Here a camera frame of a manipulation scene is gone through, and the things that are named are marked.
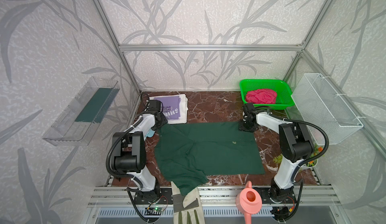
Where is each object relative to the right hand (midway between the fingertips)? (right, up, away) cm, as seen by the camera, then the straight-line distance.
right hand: (242, 124), depth 99 cm
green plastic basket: (+37, +20, +15) cm, 44 cm away
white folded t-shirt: (-40, +11, +9) cm, 42 cm away
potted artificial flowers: (+28, -8, -30) cm, 42 cm away
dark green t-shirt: (-35, -15, -12) cm, 40 cm away
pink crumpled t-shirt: (+18, +20, +12) cm, 29 cm away
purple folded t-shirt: (-48, +12, +6) cm, 50 cm away
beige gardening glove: (-33, -36, -30) cm, 57 cm away
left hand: (-51, +5, -4) cm, 51 cm away
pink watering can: (-7, -27, -37) cm, 46 cm away
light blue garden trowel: (-59, -5, -5) cm, 60 cm away
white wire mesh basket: (+28, +14, -31) cm, 44 cm away
